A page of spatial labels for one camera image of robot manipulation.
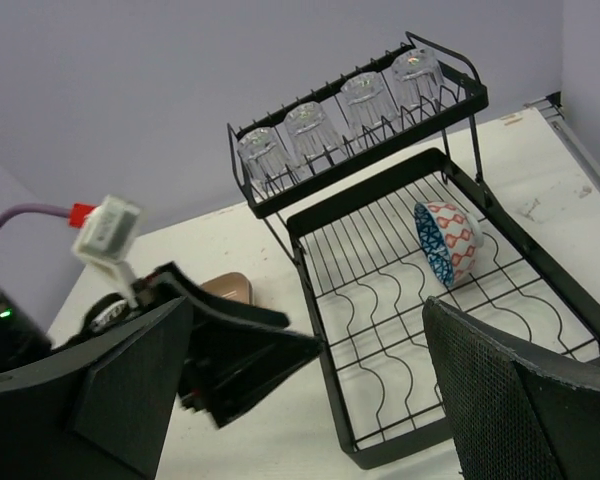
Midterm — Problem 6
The clear glass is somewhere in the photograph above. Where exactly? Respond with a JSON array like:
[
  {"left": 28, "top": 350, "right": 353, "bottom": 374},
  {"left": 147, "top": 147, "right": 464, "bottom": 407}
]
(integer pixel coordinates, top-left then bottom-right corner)
[
  {"left": 284, "top": 101, "right": 344, "bottom": 175},
  {"left": 341, "top": 71, "right": 398, "bottom": 137},
  {"left": 391, "top": 47, "right": 444, "bottom": 118},
  {"left": 238, "top": 127, "right": 291, "bottom": 191}
]

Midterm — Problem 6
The black wire dish rack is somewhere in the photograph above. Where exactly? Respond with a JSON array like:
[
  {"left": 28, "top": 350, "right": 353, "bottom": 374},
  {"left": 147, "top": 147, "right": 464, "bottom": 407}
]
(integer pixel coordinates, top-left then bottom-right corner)
[{"left": 228, "top": 34, "right": 600, "bottom": 470}]

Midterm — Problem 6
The brown square panda plate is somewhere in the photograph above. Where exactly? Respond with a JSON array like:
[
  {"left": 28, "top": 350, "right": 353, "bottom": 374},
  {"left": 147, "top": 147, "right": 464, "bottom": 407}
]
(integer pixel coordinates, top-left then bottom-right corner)
[{"left": 200, "top": 272, "right": 255, "bottom": 305}]

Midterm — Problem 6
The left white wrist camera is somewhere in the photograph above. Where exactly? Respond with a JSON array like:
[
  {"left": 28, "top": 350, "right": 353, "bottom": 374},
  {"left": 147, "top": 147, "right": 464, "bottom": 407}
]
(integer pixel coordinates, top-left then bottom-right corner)
[{"left": 72, "top": 195, "right": 144, "bottom": 307}]

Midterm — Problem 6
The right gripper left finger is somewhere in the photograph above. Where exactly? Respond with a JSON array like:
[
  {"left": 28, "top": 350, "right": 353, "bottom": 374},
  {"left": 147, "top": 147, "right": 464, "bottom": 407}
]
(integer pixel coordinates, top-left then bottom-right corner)
[{"left": 0, "top": 299, "right": 193, "bottom": 479}]

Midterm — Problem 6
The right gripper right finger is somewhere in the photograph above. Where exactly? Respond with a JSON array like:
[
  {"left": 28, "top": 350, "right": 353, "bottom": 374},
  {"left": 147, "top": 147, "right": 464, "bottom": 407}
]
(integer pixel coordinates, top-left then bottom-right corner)
[{"left": 422, "top": 297, "right": 600, "bottom": 479}]

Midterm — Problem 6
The white red patterned bowl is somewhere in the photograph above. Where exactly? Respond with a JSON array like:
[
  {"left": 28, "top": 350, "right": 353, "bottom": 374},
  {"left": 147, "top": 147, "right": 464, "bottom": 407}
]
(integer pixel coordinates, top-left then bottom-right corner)
[{"left": 413, "top": 201, "right": 484, "bottom": 288}]

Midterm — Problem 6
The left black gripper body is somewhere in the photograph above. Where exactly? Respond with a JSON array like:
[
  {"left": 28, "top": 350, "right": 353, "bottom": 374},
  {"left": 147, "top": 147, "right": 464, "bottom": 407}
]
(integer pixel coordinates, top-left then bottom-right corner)
[{"left": 69, "top": 272, "right": 190, "bottom": 345}]

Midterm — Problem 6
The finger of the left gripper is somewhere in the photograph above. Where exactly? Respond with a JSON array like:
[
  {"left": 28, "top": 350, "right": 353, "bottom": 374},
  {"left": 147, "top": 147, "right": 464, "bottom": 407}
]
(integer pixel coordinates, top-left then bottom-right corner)
[
  {"left": 179, "top": 330, "right": 321, "bottom": 428},
  {"left": 152, "top": 261, "right": 289, "bottom": 329}
]

